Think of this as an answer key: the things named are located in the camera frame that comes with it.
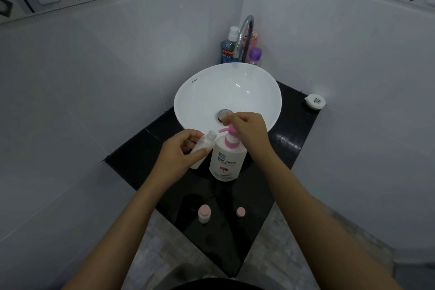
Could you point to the person's left hand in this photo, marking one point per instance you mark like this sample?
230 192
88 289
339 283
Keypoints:
173 155

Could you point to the person's right hand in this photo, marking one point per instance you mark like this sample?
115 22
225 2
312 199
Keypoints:
255 137

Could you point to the person's left thumb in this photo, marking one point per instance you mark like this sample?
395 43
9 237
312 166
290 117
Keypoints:
189 147

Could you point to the person's right thumb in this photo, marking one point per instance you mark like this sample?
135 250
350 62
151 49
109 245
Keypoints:
236 130

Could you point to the small clear travel bottle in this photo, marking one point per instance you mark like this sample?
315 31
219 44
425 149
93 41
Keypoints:
204 148

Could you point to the white pink pump bottle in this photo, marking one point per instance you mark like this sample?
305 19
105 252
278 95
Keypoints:
227 160

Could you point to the person's right forearm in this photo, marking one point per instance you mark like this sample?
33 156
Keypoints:
316 218

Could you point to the person's left forearm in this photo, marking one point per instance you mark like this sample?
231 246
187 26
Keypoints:
136 225

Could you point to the metal sink drain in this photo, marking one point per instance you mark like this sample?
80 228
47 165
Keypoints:
222 113

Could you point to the white ceramic sink basin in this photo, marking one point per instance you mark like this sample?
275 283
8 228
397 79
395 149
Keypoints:
224 92

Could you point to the small white pink-capped bottle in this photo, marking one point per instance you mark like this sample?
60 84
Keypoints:
204 214

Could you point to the purple capped bottle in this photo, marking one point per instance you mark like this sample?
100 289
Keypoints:
255 56

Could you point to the blue mouthwash bottle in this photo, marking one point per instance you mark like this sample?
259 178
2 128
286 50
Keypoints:
228 51

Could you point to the pink round cap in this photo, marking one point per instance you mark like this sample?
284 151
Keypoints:
241 212

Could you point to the white round flat container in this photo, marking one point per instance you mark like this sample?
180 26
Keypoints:
315 101

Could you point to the red orange bottle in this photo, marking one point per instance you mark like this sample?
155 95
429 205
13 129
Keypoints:
255 39

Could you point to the chrome curved faucet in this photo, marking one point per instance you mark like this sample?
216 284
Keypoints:
245 33

